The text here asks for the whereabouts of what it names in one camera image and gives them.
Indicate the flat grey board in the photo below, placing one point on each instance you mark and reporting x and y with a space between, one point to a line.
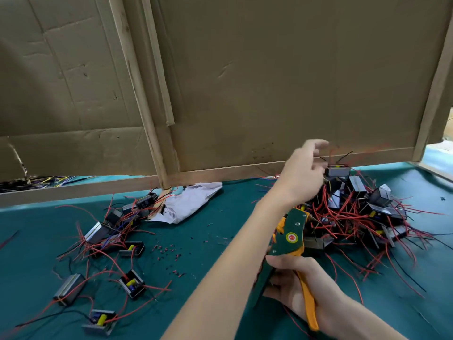
435 160

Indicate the creased brown cardboard panel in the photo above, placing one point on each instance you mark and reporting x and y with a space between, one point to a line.
64 67

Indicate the person's right forearm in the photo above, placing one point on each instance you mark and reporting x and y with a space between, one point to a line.
368 325

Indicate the person's right hand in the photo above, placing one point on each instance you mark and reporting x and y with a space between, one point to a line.
304 286

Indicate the brown cardboard box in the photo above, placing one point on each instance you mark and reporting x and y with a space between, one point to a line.
449 124

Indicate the thin wooden strip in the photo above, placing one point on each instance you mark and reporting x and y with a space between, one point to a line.
157 56

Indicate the short wooden bottom rail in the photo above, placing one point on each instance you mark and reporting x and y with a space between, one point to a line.
71 192

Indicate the wooden corner post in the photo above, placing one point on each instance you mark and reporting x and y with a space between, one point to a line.
432 95

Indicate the long wooden bottom rail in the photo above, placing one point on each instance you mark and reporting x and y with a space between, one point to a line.
226 172

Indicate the crumpled grey plastic bag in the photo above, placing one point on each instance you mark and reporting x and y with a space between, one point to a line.
187 201

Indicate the person's left forearm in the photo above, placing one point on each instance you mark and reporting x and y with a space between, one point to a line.
226 279

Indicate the wide wooden post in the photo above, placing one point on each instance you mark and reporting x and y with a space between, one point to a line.
138 81

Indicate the person's left hand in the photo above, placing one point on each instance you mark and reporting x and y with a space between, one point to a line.
301 173

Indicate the smooth brown cardboard panel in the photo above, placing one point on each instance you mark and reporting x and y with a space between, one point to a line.
297 67

